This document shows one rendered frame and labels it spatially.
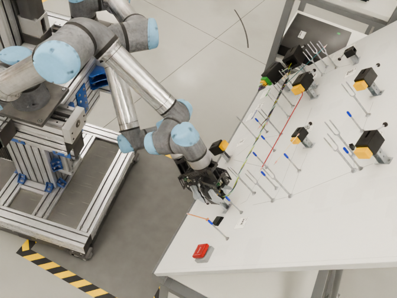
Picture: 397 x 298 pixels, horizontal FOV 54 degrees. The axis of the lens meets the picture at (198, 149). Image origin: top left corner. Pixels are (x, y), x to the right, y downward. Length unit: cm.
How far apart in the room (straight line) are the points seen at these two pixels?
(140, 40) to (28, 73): 46
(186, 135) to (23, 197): 162
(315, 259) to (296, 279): 72
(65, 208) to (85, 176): 25
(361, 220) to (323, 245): 11
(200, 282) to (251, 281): 21
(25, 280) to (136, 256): 64
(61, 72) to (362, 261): 89
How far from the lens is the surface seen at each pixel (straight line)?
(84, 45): 118
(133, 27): 155
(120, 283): 249
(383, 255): 94
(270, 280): 171
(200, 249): 135
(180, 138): 115
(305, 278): 176
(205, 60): 376
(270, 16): 454
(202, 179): 130
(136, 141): 151
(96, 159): 267
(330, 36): 235
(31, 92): 164
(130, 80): 127
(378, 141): 111
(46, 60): 116
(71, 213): 248
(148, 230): 262
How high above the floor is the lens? 235
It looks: 51 degrees down
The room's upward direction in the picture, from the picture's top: 10 degrees clockwise
